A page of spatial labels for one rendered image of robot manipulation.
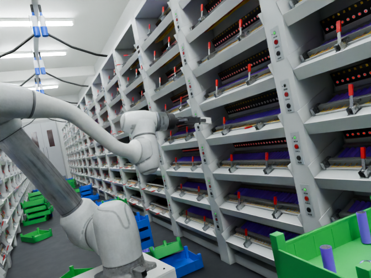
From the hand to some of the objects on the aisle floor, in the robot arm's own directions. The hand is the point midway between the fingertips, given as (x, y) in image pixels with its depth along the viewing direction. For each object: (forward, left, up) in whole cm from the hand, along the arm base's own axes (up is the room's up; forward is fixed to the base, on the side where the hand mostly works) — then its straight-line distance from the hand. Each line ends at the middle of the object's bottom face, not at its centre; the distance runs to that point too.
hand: (203, 121), depth 149 cm
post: (+24, +16, -83) cm, 88 cm away
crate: (-6, +42, -82) cm, 93 cm away
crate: (-42, +86, -82) cm, 126 cm away
